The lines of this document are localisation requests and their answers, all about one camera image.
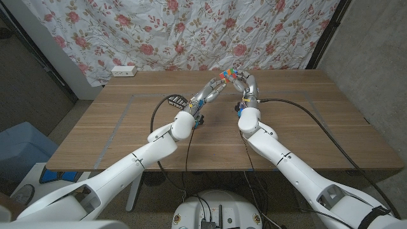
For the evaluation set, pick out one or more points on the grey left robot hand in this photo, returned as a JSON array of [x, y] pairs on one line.
[[208, 93]]

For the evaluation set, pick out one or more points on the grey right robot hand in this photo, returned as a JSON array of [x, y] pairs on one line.
[[252, 90]]

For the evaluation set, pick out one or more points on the multicoloured Rubik's cube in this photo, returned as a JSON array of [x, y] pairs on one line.
[[228, 75]]

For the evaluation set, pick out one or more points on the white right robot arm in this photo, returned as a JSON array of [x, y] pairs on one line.
[[286, 165]]

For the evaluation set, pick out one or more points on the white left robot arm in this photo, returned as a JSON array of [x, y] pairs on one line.
[[143, 154]]

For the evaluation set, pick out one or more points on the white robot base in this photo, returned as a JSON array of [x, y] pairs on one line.
[[190, 213]]

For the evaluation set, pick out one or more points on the black NITRO box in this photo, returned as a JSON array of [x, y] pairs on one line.
[[176, 102]]

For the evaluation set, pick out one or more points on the floral backdrop cloth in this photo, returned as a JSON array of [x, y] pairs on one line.
[[190, 31]]

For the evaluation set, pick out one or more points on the white power strip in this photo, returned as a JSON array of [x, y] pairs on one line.
[[124, 71]]

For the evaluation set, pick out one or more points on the black backdrop stand pole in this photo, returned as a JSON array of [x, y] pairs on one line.
[[47, 66], [327, 31]]

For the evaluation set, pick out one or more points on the black round floor object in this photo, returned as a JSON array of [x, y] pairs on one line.
[[154, 178]]

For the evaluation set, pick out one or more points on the white table leg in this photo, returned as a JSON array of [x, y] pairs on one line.
[[133, 194]]

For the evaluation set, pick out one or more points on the white platform with blue pads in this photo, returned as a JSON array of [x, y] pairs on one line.
[[31, 173]]

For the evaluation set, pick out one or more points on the blue bin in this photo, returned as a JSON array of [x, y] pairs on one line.
[[22, 149]]

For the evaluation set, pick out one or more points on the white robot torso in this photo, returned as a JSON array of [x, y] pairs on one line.
[[63, 225]]

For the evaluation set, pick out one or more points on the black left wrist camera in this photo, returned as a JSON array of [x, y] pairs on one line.
[[199, 121]]

